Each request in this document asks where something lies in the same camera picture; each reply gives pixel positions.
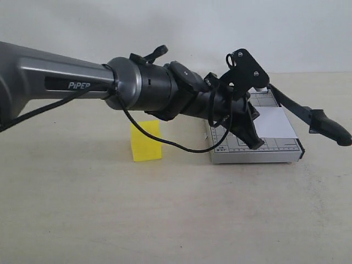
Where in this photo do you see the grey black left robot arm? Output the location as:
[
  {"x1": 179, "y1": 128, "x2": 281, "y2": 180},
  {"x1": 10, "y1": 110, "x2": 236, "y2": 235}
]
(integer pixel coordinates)
[{"x1": 1, "y1": 42, "x2": 269, "y2": 150}]

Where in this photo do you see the black cutter blade lever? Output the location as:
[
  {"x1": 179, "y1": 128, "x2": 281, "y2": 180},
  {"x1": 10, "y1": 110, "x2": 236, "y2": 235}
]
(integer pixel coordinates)
[{"x1": 267, "y1": 84, "x2": 351, "y2": 147}]

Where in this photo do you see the grey paper cutter base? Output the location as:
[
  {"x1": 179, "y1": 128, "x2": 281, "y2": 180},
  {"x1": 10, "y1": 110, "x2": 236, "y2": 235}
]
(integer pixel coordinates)
[{"x1": 210, "y1": 89, "x2": 305, "y2": 164}]

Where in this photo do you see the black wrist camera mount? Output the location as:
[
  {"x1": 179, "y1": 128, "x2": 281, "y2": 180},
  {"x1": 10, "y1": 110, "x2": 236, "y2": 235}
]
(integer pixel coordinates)
[{"x1": 220, "y1": 48, "x2": 270, "y2": 101}]

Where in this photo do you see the yellow cube block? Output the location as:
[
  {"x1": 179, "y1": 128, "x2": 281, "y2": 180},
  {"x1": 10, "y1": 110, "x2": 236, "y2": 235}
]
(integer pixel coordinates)
[{"x1": 130, "y1": 120, "x2": 162, "y2": 162}]

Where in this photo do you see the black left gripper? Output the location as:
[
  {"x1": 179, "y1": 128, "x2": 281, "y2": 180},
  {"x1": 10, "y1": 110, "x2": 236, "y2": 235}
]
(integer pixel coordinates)
[{"x1": 196, "y1": 71, "x2": 264, "y2": 150}]

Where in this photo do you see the white paper sheet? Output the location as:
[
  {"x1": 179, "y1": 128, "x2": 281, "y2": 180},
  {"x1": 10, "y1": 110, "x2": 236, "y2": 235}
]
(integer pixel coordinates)
[{"x1": 254, "y1": 107, "x2": 298, "y2": 139}]

